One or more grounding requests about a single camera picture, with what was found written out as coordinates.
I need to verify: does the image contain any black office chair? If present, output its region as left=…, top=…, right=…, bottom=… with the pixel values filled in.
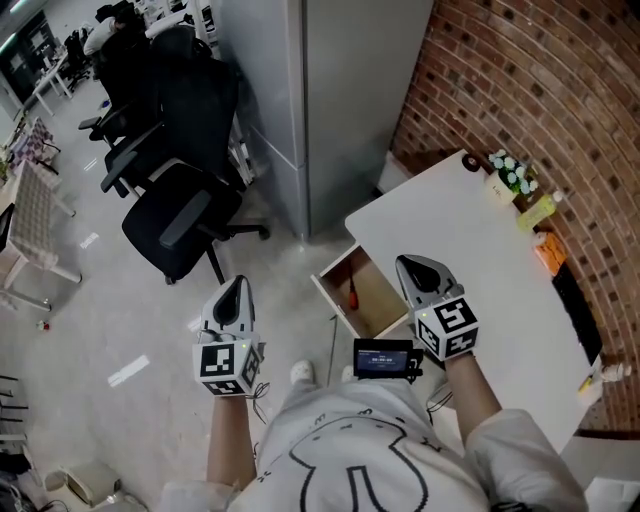
left=99, top=55, right=272, bottom=287
left=77, top=24, right=201, bottom=151

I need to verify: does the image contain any black device with screen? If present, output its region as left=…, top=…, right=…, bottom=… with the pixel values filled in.
left=352, top=337, right=425, bottom=384

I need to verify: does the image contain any wooden drawer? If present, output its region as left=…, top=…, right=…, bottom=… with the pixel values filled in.
left=310, top=242, right=412, bottom=341

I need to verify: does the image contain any white pot with flowers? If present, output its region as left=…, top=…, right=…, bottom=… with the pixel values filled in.
left=484, top=148, right=540, bottom=207

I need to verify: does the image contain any white office desk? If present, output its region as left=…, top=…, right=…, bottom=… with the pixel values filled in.
left=21, top=49, right=74, bottom=117

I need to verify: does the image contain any yellow green bottle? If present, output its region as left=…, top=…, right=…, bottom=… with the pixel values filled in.
left=516, top=189, right=566, bottom=233

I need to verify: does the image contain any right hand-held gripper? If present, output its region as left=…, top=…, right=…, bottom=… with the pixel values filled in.
left=394, top=253, right=480, bottom=362

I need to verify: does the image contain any white box device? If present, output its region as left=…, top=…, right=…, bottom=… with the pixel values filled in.
left=43, top=460, right=124, bottom=509

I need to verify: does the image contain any person's left forearm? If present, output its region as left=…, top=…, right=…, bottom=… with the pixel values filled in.
left=206, top=388, right=259, bottom=490

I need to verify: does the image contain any white printed shirt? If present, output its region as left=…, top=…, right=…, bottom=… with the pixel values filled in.
left=159, top=378, right=589, bottom=512

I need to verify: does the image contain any black keyboard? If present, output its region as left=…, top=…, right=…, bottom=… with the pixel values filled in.
left=550, top=261, right=605, bottom=367

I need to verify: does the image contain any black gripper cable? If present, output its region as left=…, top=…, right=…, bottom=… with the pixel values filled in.
left=245, top=381, right=272, bottom=425
left=425, top=385, right=454, bottom=426

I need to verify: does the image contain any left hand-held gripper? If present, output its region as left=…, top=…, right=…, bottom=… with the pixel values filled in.
left=192, top=274, right=266, bottom=397

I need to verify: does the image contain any person's right forearm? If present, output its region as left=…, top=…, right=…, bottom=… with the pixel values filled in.
left=442, top=351, right=503, bottom=445

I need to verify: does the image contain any thin black rod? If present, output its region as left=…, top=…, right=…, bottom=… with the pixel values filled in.
left=325, top=314, right=339, bottom=387

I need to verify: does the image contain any orange handled screwdriver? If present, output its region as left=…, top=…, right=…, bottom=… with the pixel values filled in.
left=346, top=259, right=362, bottom=312

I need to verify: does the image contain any orange box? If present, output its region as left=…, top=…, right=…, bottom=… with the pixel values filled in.
left=533, top=231, right=569, bottom=276

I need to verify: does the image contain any grey metal cabinet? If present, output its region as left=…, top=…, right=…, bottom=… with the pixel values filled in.
left=213, top=0, right=436, bottom=242

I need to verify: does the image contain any checked fabric chair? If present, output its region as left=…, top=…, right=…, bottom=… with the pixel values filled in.
left=0, top=159, right=84, bottom=312
left=8, top=116, right=62, bottom=175

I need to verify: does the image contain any person's white left shoe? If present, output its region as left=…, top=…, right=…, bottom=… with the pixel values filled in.
left=290, top=359, right=316, bottom=387

